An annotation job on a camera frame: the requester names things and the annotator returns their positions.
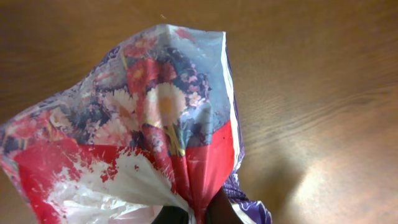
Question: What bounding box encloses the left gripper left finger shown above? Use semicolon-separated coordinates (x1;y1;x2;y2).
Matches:
152;206;189;224

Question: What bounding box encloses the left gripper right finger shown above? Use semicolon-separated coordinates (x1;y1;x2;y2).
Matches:
205;189;243;224

